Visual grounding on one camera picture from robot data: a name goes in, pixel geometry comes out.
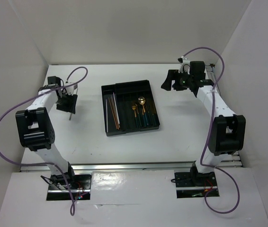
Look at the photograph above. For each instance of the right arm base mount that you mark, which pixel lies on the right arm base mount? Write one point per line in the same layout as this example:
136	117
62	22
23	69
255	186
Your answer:
189	185

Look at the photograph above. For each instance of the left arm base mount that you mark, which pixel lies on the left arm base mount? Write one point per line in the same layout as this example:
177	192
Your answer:
80	189

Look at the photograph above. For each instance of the aluminium front rail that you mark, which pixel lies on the aluminium front rail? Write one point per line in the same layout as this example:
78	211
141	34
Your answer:
131	166

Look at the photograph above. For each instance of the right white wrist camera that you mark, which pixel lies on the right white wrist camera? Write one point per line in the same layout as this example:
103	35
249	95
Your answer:
184	62

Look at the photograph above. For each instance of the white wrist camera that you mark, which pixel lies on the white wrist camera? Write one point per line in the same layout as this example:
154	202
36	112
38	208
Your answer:
70	89
184	62

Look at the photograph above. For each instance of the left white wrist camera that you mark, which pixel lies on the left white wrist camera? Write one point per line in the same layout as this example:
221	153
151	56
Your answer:
70	89

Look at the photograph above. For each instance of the black cutlery organizer tray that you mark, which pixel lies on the black cutlery organizer tray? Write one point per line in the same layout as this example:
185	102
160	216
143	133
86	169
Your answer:
125	95

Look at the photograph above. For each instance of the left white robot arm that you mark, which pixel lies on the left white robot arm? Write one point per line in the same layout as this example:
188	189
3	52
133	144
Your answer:
36	131

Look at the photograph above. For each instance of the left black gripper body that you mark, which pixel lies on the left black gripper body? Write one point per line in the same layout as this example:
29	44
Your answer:
66	102

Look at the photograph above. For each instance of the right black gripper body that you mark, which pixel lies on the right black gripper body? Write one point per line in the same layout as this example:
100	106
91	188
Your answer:
182	80

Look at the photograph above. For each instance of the gold spoon green handle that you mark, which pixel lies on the gold spoon green handle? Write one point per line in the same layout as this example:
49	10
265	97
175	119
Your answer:
141	101
145	120

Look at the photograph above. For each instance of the aluminium right side rail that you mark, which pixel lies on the aluminium right side rail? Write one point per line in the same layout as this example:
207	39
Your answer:
228	128

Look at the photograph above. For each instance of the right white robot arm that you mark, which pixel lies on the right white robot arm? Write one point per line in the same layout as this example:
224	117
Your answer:
197	84

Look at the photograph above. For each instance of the aluminium rail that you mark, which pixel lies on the aluminium rail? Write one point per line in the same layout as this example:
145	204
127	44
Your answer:
228	128
131	166

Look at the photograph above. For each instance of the gold fork green handle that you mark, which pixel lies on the gold fork green handle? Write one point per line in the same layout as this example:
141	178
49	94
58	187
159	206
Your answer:
134	108

